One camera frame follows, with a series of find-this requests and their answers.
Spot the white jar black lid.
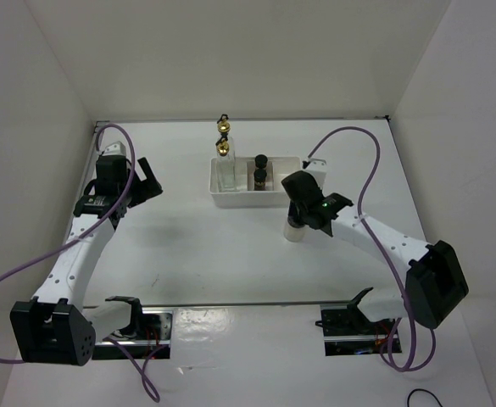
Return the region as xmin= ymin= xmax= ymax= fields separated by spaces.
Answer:
xmin=283 ymin=215 xmax=307 ymax=243

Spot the small spice jar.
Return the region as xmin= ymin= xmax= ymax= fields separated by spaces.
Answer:
xmin=253 ymin=168 xmax=267 ymax=191
xmin=254 ymin=154 xmax=268 ymax=170

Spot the glass oil bottle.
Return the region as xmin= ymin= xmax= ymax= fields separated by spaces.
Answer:
xmin=215 ymin=114 xmax=231 ymax=145
xmin=216 ymin=135 xmax=237 ymax=192

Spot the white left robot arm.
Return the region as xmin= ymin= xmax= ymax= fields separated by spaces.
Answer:
xmin=9 ymin=153 xmax=163 ymax=365

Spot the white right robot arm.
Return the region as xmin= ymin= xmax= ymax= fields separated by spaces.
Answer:
xmin=281 ymin=170 xmax=469 ymax=333

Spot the white divided plastic tray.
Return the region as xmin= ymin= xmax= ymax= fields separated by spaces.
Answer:
xmin=209 ymin=156 xmax=302 ymax=209

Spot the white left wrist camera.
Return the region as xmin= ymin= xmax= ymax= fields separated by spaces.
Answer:
xmin=100 ymin=142 xmax=126 ymax=157

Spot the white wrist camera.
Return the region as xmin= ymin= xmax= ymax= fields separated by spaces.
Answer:
xmin=303 ymin=158 xmax=328 ymax=189
xmin=100 ymin=142 xmax=126 ymax=157

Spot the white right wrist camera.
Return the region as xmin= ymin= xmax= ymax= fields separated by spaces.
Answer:
xmin=303 ymin=158 xmax=328 ymax=189

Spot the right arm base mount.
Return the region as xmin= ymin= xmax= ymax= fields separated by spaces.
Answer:
xmin=315 ymin=304 xmax=395 ymax=356

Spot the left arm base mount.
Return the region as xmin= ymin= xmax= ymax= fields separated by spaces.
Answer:
xmin=92 ymin=306 xmax=174 ymax=361

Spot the black cable loop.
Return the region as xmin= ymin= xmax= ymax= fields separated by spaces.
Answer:
xmin=407 ymin=388 xmax=443 ymax=407

